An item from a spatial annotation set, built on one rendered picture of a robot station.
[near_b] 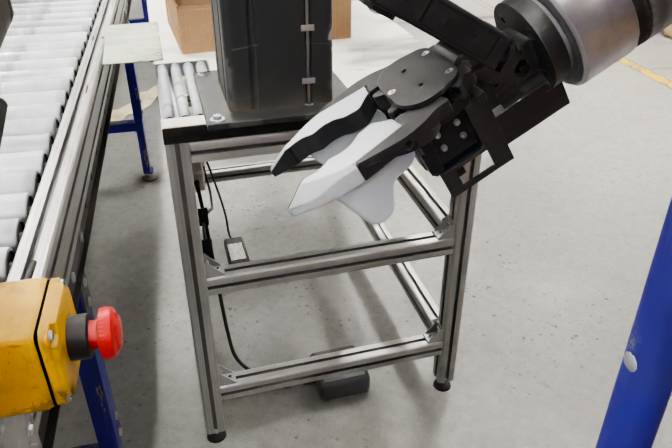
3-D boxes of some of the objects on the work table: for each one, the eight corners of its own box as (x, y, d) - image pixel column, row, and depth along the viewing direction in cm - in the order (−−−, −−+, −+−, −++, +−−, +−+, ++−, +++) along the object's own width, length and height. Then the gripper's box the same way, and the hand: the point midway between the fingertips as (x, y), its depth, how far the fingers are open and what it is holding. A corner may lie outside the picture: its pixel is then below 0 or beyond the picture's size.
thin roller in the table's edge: (164, 128, 107) (163, 117, 106) (157, 73, 130) (156, 64, 129) (176, 126, 108) (175, 116, 107) (167, 73, 131) (166, 63, 130)
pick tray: (352, 37, 146) (353, -8, 141) (181, 54, 135) (175, 6, 130) (315, 8, 169) (314, -32, 164) (166, 21, 158) (161, -21, 153)
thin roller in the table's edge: (180, 126, 108) (178, 115, 107) (170, 72, 131) (169, 63, 130) (192, 125, 108) (191, 114, 107) (180, 71, 131) (179, 62, 130)
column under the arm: (324, 65, 129) (322, -117, 113) (364, 113, 108) (369, -103, 91) (193, 77, 123) (171, -114, 107) (208, 131, 101) (183, -98, 85)
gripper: (611, 122, 43) (348, 297, 44) (517, 67, 53) (305, 210, 54) (575, 15, 38) (282, 213, 39) (480, -23, 49) (248, 135, 49)
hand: (290, 174), depth 45 cm, fingers open, 5 cm apart
